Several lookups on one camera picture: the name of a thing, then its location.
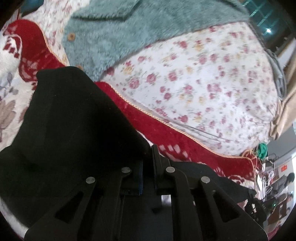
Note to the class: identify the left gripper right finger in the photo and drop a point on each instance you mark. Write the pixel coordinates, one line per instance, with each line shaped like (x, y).
(204, 206)

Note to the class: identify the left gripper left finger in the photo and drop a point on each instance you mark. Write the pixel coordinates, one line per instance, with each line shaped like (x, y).
(94, 212)

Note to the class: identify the black pants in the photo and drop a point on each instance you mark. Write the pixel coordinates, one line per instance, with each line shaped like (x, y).
(74, 129)

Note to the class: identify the beige curtain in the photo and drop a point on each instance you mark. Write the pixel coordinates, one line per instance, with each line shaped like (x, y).
(283, 68)

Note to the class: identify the white floral bed sheet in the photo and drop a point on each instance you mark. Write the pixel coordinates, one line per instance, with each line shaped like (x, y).
(214, 84)

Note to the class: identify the teal fuzzy cardigan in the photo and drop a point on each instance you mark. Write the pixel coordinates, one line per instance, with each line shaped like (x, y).
(104, 32)

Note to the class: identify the red floral plush blanket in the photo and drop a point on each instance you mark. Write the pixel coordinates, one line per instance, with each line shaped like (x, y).
(146, 216)

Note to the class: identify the green window grille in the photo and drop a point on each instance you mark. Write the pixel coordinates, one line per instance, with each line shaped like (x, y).
(274, 22)

